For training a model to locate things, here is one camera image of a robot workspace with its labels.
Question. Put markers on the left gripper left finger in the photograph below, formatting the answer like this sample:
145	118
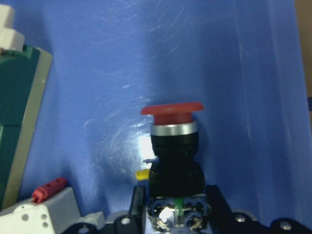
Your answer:
130	222

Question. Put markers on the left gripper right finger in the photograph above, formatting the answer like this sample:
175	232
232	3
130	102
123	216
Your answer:
223	220

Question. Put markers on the red emergency stop button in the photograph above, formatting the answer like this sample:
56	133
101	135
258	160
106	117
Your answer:
177	202

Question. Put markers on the blue plastic tray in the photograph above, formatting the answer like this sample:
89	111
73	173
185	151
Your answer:
240	58

